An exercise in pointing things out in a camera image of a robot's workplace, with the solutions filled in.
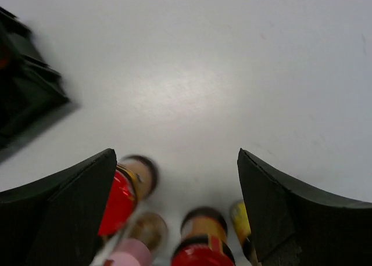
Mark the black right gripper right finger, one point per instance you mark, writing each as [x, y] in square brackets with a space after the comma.
[294, 223]

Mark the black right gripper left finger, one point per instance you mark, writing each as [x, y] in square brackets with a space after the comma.
[55, 220]

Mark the red-lid sauce jar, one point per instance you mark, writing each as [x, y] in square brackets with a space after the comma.
[135, 179]
[203, 240]

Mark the pink-lid spice bottle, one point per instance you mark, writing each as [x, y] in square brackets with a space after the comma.
[123, 241]

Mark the beige-cap small yellow bottle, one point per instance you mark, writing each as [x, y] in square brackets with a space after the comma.
[243, 231]

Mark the black three-compartment tray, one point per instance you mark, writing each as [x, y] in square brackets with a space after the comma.
[30, 88]

